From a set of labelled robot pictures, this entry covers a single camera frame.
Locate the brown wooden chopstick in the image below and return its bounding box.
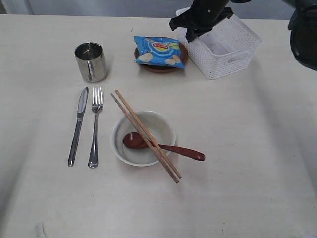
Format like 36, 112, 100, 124
114, 89, 182, 179
110, 93, 179, 184

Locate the white perforated plastic basket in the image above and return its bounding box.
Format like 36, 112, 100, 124
176, 15, 263, 80

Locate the red-brown wooden spoon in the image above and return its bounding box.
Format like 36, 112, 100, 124
123, 132, 206, 162

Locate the blue chips bag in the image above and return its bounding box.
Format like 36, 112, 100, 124
134, 36, 185, 69

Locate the beige ceramic bowl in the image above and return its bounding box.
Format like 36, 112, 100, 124
110, 111, 176, 167

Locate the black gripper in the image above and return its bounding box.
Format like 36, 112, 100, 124
169, 0, 233, 42

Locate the shiny steel cup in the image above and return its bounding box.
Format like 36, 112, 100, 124
74, 42, 107, 82

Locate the silver table knife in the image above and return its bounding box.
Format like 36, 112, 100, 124
67, 87, 89, 167

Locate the silver fork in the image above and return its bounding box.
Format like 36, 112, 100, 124
88, 87, 104, 168

